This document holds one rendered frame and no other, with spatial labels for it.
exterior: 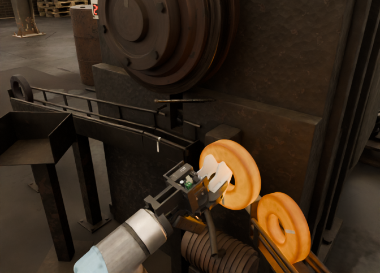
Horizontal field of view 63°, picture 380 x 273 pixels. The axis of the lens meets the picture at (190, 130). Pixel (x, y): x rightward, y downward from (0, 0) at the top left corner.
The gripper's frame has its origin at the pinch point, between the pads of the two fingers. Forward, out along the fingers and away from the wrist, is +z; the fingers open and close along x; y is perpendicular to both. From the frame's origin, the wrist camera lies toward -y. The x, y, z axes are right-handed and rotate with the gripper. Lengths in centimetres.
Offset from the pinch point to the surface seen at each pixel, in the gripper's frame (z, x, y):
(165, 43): 10.4, 27.9, 19.1
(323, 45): 38.4, 0.5, 11.5
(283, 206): 3.3, -11.5, -7.6
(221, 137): 13.8, 16.3, -9.2
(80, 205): -21, 112, -85
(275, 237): 1.5, -10.6, -18.0
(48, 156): -24, 73, -20
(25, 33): 118, 711, -132
